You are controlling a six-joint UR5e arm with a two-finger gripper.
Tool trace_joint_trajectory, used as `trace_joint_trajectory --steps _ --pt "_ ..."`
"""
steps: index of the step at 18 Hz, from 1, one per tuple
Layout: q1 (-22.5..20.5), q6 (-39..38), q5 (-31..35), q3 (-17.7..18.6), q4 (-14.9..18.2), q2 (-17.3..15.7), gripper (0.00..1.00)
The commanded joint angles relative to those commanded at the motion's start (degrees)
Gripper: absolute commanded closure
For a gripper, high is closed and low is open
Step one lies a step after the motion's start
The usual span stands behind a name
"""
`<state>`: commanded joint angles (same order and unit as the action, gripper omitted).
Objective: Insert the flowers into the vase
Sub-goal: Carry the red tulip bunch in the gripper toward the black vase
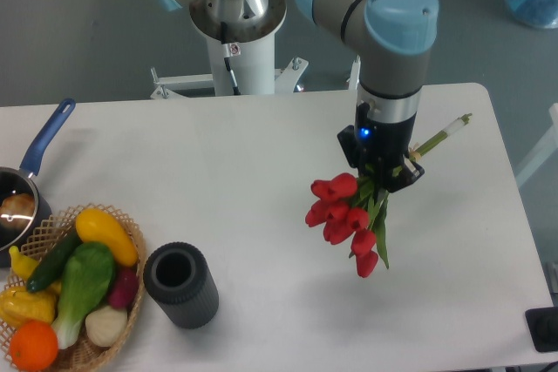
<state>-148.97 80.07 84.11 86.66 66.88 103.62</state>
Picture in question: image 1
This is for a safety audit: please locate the green cucumber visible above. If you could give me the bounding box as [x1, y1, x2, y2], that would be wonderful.
[26, 229, 82, 293]

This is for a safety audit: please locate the green bok choy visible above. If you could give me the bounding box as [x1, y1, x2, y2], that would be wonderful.
[51, 242, 116, 350]

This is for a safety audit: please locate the yellow pumpkin gourd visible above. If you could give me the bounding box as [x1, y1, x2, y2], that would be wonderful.
[1, 287, 58, 328]

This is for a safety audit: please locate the black device at edge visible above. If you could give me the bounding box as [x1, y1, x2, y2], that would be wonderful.
[525, 307, 558, 353]

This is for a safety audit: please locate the red tulip bouquet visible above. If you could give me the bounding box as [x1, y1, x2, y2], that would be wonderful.
[304, 112, 473, 278]

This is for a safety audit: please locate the white frame at right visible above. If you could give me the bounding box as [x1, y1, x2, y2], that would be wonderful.
[514, 103, 557, 189]

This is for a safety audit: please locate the brown bread roll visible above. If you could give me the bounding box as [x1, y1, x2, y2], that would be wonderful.
[1, 193, 35, 232]

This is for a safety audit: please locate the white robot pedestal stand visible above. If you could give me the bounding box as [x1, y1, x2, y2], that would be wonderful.
[150, 0, 363, 100]

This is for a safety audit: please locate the yellow banana pepper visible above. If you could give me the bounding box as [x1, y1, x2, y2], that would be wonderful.
[9, 246, 39, 281]

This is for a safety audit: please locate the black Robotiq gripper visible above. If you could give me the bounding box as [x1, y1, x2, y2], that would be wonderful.
[337, 102, 425, 193]

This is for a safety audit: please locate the yellow squash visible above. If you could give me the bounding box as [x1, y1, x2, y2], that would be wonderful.
[75, 208, 139, 267]

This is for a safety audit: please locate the woven wicker basket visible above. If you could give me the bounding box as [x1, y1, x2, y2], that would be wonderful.
[20, 203, 146, 371]

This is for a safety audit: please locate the orange fruit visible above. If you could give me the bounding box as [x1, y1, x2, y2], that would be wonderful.
[9, 321, 58, 371]

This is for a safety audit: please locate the purple red radish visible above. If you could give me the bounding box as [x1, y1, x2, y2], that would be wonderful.
[107, 267, 139, 309]

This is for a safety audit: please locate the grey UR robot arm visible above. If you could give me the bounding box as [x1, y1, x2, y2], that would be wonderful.
[159, 0, 439, 193]

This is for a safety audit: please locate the blue handled saucepan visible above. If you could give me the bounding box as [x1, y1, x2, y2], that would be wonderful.
[1, 98, 76, 268]

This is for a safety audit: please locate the dark grey ribbed vase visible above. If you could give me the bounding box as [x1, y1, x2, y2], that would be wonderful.
[143, 242, 220, 329]

